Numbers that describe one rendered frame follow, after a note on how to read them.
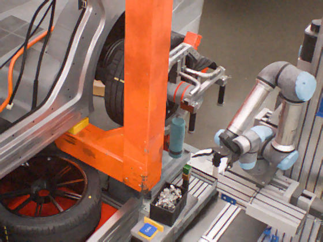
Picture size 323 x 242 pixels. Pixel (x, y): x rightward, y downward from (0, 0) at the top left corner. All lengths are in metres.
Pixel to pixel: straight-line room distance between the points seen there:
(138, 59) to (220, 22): 3.45
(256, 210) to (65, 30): 1.47
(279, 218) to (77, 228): 1.07
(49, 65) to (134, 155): 0.74
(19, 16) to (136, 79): 1.30
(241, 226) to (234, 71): 2.09
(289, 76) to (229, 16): 3.70
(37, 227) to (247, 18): 3.84
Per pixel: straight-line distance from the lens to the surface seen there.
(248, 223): 3.54
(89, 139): 3.29
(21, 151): 3.00
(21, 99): 3.36
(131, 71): 2.74
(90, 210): 3.15
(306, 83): 2.53
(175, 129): 3.33
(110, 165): 3.22
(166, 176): 3.81
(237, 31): 5.93
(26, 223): 3.10
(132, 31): 2.63
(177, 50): 3.30
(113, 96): 3.26
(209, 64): 3.34
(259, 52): 5.61
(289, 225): 2.87
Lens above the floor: 2.78
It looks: 36 degrees down
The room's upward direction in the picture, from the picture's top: 2 degrees clockwise
